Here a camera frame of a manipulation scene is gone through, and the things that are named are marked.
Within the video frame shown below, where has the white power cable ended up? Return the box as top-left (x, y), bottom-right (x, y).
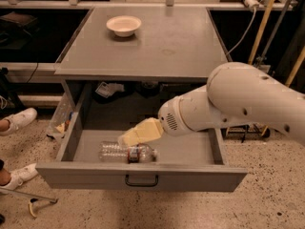
top-left (226, 7), bottom-right (257, 57)

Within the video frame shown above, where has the yellow wooden ladder frame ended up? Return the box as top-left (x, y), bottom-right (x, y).
top-left (225, 0), bottom-right (305, 137)

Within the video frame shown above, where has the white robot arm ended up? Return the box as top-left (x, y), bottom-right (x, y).
top-left (118, 62), bottom-right (305, 146)

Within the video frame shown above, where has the white sneaker upper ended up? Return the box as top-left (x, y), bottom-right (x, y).
top-left (0, 108), bottom-right (37, 136)

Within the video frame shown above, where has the white ceramic bowl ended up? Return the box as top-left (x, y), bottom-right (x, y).
top-left (106, 15), bottom-right (142, 37)

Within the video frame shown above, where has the black drawer handle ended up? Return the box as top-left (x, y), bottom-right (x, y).
top-left (125, 175), bottom-right (159, 187)

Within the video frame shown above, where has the clear plastic water bottle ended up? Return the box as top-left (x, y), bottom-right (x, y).
top-left (98, 141), bottom-right (157, 163)

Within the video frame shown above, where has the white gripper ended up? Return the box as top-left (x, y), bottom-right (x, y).
top-left (117, 96), bottom-right (186, 147)

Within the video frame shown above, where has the grey open top drawer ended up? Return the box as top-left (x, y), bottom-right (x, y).
top-left (35, 83), bottom-right (249, 193)

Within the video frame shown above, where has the grey metal cabinet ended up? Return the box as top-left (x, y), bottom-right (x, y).
top-left (54, 5), bottom-right (233, 116)

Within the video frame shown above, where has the clear plastic bin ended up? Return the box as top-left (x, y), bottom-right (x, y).
top-left (47, 94), bottom-right (73, 143)

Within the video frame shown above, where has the white paper tag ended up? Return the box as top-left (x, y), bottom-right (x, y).
top-left (95, 82), bottom-right (125, 98)

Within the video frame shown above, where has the white sneaker lower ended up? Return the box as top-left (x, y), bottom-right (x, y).
top-left (0, 163), bottom-right (38, 190)

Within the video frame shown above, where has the grabber tool on floor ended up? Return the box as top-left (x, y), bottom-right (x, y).
top-left (0, 188), bottom-right (58, 219)

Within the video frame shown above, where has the white sneaker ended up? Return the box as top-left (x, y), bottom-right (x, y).
top-left (0, 163), bottom-right (38, 190)
top-left (0, 108), bottom-right (37, 136)

